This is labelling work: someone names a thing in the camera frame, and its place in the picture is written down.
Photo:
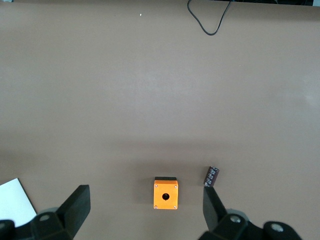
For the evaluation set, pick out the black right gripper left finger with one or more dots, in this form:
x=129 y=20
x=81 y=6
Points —
x=77 y=207

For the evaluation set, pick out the white drawer cabinet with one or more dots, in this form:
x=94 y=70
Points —
x=12 y=200

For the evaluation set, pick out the dark cylindrical capacitor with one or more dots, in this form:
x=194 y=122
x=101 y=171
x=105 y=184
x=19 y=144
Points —
x=211 y=176

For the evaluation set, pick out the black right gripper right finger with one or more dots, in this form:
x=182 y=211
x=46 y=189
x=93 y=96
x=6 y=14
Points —
x=212 y=210

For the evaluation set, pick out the orange button enclosure box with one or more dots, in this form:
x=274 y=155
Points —
x=160 y=200

